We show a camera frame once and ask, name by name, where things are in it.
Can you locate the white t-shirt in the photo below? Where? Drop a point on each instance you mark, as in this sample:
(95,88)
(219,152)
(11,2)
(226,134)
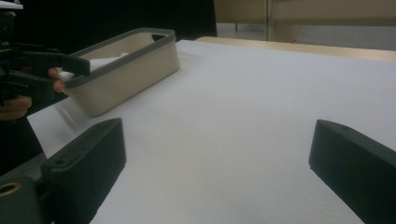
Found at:
(101,63)

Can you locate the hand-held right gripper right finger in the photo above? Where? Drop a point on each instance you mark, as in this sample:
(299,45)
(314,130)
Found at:
(358,168)

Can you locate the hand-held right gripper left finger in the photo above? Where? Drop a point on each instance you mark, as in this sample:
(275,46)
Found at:
(84,168)

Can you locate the wooden table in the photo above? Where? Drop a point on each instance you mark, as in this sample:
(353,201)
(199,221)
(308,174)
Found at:
(311,48)

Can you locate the beige bin with grey rim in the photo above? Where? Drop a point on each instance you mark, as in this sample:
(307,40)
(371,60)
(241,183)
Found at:
(124,81)

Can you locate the white board table cover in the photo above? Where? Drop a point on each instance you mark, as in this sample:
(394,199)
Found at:
(233,124)

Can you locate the light wooden shelf unit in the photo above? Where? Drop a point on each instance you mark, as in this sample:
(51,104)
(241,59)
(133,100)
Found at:
(311,12)

